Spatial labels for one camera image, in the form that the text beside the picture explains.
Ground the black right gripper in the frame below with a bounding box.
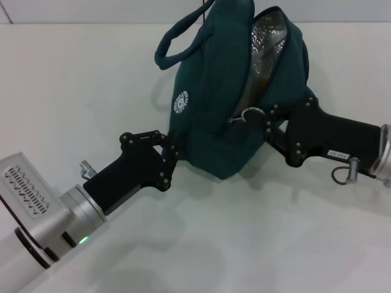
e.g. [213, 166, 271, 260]
[246, 97, 386, 168]

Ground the dark teal zipper bag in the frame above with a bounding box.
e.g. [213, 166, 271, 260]
[154, 0, 320, 181]

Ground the metal zipper pull ring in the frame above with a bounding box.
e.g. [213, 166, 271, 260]
[228, 107, 256, 123]

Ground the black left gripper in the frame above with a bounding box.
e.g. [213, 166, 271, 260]
[82, 129, 181, 216]

